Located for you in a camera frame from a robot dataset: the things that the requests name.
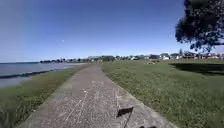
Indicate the grey concrete path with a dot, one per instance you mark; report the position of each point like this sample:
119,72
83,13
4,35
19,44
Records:
88,96

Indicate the row of distant buildings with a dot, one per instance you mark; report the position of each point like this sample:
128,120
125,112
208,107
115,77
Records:
166,57

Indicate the distant row of trees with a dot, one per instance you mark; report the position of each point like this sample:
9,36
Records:
51,61

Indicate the wide grass field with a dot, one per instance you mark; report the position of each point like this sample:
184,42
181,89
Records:
173,90

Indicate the grass strip by water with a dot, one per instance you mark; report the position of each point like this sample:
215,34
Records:
30,93

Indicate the blue-grey water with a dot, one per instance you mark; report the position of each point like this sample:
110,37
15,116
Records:
23,68

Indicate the large dark tree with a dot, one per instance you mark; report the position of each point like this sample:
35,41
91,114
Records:
205,23

